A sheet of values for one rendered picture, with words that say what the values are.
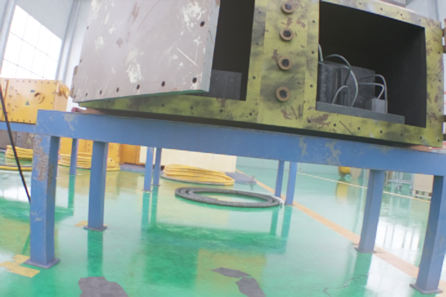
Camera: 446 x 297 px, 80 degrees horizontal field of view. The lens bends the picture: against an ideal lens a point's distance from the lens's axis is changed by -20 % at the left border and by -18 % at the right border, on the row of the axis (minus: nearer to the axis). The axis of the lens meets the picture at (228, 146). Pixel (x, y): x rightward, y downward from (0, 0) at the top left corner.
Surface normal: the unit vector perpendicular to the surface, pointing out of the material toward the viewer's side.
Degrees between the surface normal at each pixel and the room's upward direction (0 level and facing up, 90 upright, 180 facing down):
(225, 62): 90
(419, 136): 90
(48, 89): 90
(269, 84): 90
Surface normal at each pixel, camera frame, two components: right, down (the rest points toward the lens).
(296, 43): 0.04, -0.02
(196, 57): -0.62, -0.08
